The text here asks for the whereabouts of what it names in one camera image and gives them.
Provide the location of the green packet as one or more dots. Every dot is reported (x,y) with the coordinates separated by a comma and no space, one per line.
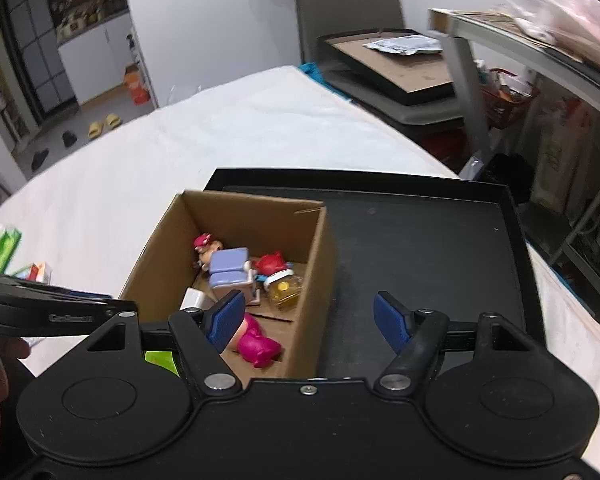
(2,250)

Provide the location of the black shoe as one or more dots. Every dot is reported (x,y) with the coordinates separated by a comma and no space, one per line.
(39,160)
(70,139)

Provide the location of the grey chair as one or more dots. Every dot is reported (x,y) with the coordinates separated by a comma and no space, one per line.
(345,5)

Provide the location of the white cabinet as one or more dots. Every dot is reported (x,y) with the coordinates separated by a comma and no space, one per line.
(105,60)

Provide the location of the dark glass door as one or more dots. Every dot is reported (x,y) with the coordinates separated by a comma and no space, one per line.
(30,50)

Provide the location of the red-haired toy figurine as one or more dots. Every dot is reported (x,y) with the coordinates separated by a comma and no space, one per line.
(207,251)

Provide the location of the pink toy figure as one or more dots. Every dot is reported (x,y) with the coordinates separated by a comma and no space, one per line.
(257,346)

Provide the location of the yellow toy jar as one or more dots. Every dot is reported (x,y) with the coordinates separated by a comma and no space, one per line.
(282,291)

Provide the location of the brown cardboard box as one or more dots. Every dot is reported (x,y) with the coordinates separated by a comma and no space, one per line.
(155,255)

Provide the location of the yellow slipper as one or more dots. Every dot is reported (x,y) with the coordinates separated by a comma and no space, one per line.
(95,131)
(113,121)

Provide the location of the black tray with cardboard sheet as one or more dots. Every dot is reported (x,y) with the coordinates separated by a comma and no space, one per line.
(410,76)

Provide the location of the white toy block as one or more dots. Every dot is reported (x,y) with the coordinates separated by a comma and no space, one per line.
(196,300)

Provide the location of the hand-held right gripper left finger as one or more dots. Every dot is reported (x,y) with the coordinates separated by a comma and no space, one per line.
(227,317)

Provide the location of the grey metal shelf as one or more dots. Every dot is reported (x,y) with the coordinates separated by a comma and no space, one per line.
(462,76)

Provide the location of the person's left hand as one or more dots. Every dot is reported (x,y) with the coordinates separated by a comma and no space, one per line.
(0,392)

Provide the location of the clear plastic bag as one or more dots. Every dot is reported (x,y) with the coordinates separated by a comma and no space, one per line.
(565,10)

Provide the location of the crumpled plastic packet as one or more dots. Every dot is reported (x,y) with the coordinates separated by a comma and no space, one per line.
(405,45)

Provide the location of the red basket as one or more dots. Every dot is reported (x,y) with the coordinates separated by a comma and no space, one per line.
(510,110)

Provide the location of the large black tray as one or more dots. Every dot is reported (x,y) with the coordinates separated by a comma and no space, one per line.
(420,245)

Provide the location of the purple toy bed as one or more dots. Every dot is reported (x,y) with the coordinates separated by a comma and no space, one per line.
(230,271)

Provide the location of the small colourful box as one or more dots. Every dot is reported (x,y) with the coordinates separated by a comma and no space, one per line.
(37,273)

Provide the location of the beige paper bag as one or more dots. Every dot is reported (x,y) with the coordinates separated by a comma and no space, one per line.
(560,155)

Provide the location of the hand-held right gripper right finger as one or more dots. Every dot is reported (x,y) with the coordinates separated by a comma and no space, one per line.
(391,321)

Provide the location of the teal cloth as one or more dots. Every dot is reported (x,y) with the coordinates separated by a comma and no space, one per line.
(310,71)

